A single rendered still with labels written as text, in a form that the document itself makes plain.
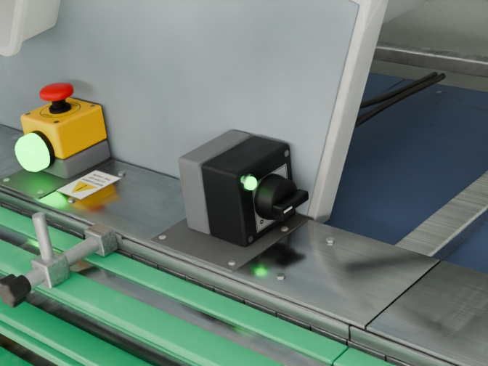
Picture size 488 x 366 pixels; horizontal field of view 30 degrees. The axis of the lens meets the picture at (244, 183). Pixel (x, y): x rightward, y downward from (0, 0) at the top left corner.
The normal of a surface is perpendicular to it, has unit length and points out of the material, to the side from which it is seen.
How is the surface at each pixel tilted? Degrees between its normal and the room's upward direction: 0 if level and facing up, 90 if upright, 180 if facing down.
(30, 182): 90
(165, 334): 90
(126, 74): 0
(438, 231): 90
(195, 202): 0
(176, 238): 90
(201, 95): 0
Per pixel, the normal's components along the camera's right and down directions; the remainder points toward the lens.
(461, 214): -0.11, -0.89
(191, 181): -0.66, 0.40
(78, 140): 0.75, 0.22
